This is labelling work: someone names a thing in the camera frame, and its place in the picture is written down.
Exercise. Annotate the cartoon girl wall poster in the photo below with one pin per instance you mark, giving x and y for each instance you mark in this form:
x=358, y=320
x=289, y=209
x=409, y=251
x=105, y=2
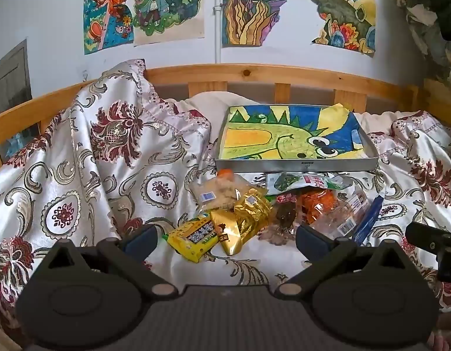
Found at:
x=108, y=11

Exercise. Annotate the white wall pipe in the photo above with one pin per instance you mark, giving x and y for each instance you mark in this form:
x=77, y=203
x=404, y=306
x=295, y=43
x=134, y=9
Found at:
x=217, y=44

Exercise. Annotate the metal tray with dinosaur drawing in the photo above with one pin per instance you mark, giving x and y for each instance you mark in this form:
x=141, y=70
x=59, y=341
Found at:
x=269, y=135

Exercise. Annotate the green vegetable snack packet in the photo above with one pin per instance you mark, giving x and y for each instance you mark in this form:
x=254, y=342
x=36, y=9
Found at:
x=302, y=182

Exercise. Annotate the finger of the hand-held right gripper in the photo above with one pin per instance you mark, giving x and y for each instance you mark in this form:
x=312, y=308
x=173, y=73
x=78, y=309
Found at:
x=422, y=236

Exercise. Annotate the clear bag of crackers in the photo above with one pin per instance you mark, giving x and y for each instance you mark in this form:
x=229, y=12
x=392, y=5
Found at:
x=220, y=192

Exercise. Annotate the floral satin blanket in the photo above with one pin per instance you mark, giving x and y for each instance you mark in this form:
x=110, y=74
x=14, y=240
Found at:
x=64, y=175

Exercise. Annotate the orange tangerine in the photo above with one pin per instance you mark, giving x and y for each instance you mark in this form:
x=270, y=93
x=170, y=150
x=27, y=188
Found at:
x=225, y=173

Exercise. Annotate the seaweed drawing wall poster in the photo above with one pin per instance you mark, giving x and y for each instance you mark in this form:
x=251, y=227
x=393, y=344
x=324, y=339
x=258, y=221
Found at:
x=247, y=14

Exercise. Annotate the orange snack bag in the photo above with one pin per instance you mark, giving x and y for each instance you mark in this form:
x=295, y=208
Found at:
x=318, y=204

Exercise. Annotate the hanging floral cloth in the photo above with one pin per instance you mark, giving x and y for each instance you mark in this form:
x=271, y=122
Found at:
x=422, y=33

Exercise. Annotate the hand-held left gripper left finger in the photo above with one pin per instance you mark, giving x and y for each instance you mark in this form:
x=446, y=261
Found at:
x=141, y=240

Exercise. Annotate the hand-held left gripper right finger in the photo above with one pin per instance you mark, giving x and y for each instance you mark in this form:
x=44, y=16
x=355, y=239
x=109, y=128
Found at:
x=309, y=242

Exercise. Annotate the yellow snack packet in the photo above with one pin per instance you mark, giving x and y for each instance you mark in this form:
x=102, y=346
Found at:
x=192, y=239

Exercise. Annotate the dark snack packet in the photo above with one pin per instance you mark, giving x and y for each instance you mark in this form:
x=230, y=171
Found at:
x=285, y=212

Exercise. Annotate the plain gold foil packet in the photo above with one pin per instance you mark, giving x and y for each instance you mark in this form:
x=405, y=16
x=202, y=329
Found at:
x=227, y=232

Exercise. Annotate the white pillow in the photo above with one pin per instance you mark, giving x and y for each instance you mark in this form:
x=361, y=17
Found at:
x=210, y=102

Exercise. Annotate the small clear snack packet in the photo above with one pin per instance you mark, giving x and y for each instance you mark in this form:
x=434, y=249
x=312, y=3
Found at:
x=347, y=214

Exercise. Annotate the cartoon boy wall poster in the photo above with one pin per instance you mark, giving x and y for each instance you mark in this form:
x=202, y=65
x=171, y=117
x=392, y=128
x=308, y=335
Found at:
x=156, y=3

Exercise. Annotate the blue snack packet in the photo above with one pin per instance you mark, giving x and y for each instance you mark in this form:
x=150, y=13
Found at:
x=368, y=219

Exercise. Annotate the gold foil packet with label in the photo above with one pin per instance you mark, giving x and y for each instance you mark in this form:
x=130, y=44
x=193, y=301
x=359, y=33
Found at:
x=252, y=212

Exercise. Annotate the grey framed panel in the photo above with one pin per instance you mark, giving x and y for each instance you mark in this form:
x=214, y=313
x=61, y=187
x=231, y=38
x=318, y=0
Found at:
x=9, y=80

